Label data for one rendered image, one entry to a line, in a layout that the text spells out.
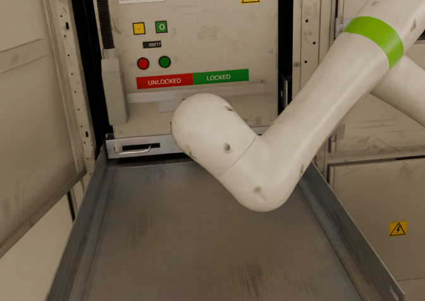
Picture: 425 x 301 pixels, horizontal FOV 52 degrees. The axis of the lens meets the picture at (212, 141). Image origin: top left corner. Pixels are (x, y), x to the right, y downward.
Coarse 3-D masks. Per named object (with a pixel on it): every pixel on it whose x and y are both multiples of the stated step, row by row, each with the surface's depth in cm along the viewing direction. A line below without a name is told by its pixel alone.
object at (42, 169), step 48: (0, 0) 94; (0, 48) 95; (48, 48) 112; (0, 96) 95; (48, 96) 113; (0, 144) 96; (48, 144) 114; (0, 192) 96; (48, 192) 114; (0, 240) 97
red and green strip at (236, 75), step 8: (200, 72) 124; (208, 72) 124; (216, 72) 125; (224, 72) 125; (232, 72) 125; (240, 72) 125; (248, 72) 125; (136, 80) 124; (144, 80) 124; (152, 80) 124; (160, 80) 124; (168, 80) 124; (176, 80) 125; (184, 80) 125; (192, 80) 125; (200, 80) 125; (208, 80) 125; (216, 80) 126; (224, 80) 126; (232, 80) 126; (240, 80) 126; (248, 80) 126; (144, 88) 125
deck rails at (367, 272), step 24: (96, 168) 116; (312, 168) 110; (96, 192) 113; (312, 192) 109; (96, 216) 104; (336, 216) 94; (72, 240) 87; (96, 240) 95; (336, 240) 90; (360, 240) 82; (72, 264) 86; (360, 264) 83; (384, 264) 73; (72, 288) 81; (360, 288) 77; (384, 288) 73
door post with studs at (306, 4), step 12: (300, 0) 115; (312, 0) 115; (300, 12) 116; (312, 12) 116; (300, 24) 118; (312, 24) 117; (300, 36) 119; (312, 36) 119; (300, 48) 120; (312, 48) 120; (300, 60) 121; (312, 60) 121; (300, 72) 122; (312, 72) 123; (300, 84) 124
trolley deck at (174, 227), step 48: (144, 192) 114; (192, 192) 113; (144, 240) 95; (192, 240) 94; (240, 240) 93; (288, 240) 92; (96, 288) 82; (144, 288) 81; (192, 288) 80; (240, 288) 79; (288, 288) 79; (336, 288) 78
